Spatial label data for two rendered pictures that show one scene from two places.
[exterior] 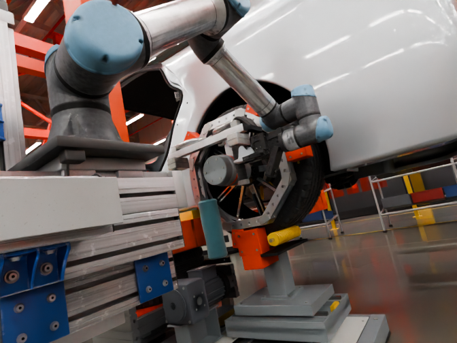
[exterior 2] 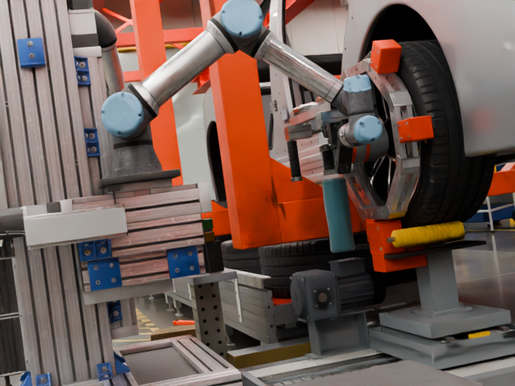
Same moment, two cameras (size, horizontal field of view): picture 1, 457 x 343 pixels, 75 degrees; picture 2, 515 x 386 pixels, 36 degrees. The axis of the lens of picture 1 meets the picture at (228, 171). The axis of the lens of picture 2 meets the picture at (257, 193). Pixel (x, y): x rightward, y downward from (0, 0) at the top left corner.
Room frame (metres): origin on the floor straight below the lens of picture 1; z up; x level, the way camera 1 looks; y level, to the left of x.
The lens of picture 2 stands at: (-0.96, -1.49, 0.69)
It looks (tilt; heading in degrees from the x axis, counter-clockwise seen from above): 1 degrees up; 40
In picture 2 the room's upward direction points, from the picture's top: 8 degrees counter-clockwise
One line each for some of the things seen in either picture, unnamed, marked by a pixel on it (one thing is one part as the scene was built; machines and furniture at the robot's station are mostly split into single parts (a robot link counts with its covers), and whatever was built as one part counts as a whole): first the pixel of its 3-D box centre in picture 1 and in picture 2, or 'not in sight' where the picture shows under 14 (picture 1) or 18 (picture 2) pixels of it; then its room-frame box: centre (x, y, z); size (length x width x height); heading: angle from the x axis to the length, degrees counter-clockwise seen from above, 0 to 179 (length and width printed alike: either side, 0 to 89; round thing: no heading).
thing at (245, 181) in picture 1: (239, 164); (326, 150); (1.12, -0.05, 0.83); 0.04 x 0.04 x 0.16
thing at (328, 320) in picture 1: (288, 314); (444, 338); (1.55, -0.14, 0.13); 0.50 x 0.36 x 0.10; 56
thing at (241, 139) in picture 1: (239, 139); (331, 118); (1.14, -0.06, 0.93); 0.09 x 0.05 x 0.05; 146
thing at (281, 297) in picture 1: (278, 274); (437, 284); (1.55, -0.14, 0.32); 0.40 x 0.30 x 0.28; 56
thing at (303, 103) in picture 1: (300, 105); (357, 96); (0.96, -0.28, 0.95); 0.11 x 0.08 x 0.11; 43
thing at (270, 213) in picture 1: (237, 170); (372, 141); (1.41, -0.04, 0.85); 0.54 x 0.07 x 0.54; 56
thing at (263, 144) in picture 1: (270, 144); (342, 135); (1.04, -0.17, 0.86); 0.12 x 0.08 x 0.09; 56
